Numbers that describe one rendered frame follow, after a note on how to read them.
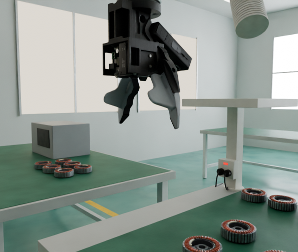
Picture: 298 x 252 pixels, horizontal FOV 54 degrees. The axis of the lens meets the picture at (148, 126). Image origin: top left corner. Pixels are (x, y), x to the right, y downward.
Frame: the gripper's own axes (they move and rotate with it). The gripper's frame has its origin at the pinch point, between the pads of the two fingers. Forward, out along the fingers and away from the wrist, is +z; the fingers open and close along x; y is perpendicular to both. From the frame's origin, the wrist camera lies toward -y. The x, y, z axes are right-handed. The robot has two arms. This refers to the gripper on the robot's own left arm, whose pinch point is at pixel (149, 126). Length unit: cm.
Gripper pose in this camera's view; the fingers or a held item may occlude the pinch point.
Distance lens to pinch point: 51.2
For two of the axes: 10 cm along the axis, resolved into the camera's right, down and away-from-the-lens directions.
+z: 0.0, 10.0, 0.9
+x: 6.8, 0.6, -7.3
